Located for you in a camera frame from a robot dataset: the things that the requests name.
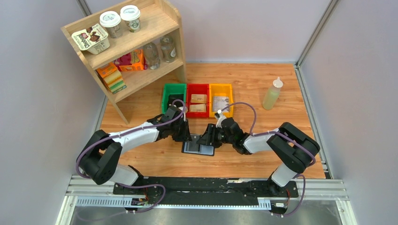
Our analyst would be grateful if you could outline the black card holder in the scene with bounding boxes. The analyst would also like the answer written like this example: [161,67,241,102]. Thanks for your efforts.
[182,134,215,156]

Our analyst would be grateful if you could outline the black credit cards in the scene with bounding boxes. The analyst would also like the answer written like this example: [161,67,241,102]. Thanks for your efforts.
[167,94,184,107]

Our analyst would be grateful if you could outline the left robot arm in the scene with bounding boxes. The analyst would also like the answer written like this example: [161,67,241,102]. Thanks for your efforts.
[76,105,191,186]

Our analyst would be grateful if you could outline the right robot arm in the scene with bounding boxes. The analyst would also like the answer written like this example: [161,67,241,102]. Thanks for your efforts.
[197,118,321,188]

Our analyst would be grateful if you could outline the silver patterned cards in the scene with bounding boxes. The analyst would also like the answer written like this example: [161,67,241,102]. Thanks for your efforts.
[212,96,230,112]

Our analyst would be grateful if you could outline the green plastic bin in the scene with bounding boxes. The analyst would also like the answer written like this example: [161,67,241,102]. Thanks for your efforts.
[161,83,187,113]

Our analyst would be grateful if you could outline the red plastic bin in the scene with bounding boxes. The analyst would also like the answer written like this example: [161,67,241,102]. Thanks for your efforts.
[186,83,209,118]

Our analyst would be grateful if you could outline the yellow plastic bin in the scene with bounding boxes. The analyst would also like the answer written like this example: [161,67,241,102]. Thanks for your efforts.
[208,83,233,118]

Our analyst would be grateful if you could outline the green squeeze bottle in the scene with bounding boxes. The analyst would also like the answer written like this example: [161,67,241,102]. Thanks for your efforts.
[262,77,283,110]

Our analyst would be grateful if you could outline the orange snack box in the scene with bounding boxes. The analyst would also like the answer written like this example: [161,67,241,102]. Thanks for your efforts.
[113,49,147,72]

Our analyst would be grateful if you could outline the green yellow sponge pack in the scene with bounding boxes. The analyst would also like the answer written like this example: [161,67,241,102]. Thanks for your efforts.
[103,70,127,94]

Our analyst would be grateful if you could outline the clear glass jar right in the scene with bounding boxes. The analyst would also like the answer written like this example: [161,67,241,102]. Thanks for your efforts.
[160,35,176,62]

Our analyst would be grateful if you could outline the wooden shelf unit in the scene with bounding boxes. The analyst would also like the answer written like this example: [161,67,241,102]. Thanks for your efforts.
[61,0,187,124]

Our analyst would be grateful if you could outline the chocolate pudding tub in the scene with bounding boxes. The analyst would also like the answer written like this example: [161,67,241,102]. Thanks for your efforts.
[71,23,110,55]

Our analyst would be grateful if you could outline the right white lidded cup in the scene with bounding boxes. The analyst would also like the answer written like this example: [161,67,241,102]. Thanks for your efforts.
[120,5,141,33]

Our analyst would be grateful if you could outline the white lidded cup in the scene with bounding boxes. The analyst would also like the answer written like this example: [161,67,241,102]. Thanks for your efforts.
[120,5,141,33]
[99,11,123,39]

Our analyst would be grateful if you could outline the left white lidded cup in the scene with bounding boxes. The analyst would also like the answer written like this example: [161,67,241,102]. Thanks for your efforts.
[99,11,123,39]

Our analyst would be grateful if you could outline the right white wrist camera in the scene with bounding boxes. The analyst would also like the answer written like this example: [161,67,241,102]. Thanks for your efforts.
[215,109,226,128]

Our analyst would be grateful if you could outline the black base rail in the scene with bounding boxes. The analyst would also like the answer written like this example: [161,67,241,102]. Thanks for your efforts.
[112,176,299,199]

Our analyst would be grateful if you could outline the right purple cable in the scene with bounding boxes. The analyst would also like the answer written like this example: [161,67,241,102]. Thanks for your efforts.
[217,102,317,218]

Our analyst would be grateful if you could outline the purple cable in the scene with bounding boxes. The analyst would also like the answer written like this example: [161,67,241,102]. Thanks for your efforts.
[217,102,317,218]
[75,99,187,214]

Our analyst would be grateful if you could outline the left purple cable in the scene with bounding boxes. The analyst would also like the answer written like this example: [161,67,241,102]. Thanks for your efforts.
[75,99,187,214]

